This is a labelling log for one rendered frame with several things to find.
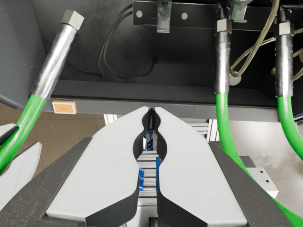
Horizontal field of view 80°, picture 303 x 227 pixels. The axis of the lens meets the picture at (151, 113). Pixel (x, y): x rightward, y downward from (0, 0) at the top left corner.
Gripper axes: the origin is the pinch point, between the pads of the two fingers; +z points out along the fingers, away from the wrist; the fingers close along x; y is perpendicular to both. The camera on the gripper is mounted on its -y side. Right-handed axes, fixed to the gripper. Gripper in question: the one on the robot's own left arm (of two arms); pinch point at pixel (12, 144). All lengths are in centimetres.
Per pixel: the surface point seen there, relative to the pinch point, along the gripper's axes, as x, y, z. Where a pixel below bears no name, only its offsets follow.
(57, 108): -7.7, 28.1, 7.1
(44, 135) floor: -41, 174, -7
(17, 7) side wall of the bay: -27.0, 21.2, 17.9
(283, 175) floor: 171, 130, 103
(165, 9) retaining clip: 1.8, -3.8, 19.4
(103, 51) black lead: -4.0, 9.6, 17.5
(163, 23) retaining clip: 2.5, -2.8, 18.8
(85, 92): -6.1, 28.9, 14.8
